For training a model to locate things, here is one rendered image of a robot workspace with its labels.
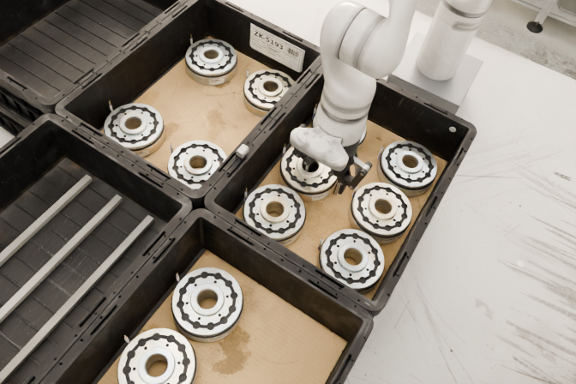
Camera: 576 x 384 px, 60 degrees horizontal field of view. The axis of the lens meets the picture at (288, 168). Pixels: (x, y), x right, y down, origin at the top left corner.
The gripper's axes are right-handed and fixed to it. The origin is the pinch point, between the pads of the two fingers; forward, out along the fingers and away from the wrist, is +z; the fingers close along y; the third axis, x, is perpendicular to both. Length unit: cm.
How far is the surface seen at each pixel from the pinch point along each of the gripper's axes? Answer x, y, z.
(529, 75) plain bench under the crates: -69, -23, 15
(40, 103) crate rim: 20.3, 43.1, -7.4
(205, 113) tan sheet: -0.5, 26.6, 2.5
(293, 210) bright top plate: 8.9, 0.6, -0.7
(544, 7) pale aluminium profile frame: -196, -20, 71
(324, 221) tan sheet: 5.9, -4.1, 2.5
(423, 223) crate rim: 2.8, -17.9, -7.5
